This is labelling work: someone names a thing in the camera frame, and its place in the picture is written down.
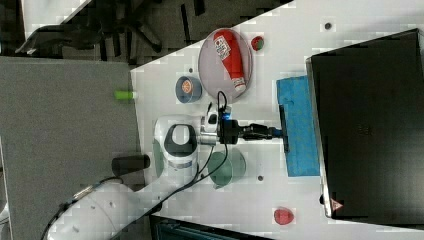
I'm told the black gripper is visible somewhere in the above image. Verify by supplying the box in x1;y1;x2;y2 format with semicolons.
218;120;282;144

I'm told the black toaster oven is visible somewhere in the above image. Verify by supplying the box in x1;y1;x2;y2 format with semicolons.
275;28;424;226

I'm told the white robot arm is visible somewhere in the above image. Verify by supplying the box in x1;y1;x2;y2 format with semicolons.
47;112;284;240

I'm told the green round cup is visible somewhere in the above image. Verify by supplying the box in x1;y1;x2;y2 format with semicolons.
207;148;246;189

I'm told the blue small bowl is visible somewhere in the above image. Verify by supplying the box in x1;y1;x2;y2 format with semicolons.
175;76;202;104

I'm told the grey round plate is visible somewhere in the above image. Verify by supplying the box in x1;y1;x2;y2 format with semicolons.
198;29;253;103

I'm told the orange slice toy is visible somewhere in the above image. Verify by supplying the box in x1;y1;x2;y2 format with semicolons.
181;80;193;94

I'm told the red toy strawberry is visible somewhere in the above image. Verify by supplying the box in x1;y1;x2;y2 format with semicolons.
274;208;294;225
251;36;264;51

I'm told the red ketchup bottle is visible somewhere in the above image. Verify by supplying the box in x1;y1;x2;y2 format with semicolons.
213;29;246;92

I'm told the green marker cap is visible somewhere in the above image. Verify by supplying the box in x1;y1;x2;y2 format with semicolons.
114;90;138;100

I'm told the black cable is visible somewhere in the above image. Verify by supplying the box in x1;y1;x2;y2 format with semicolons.
39;90;234;240

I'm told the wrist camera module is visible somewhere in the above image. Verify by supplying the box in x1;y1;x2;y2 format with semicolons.
205;103;231;132

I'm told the black cylinder post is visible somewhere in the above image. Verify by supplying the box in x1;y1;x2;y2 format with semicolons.
111;154;150;176

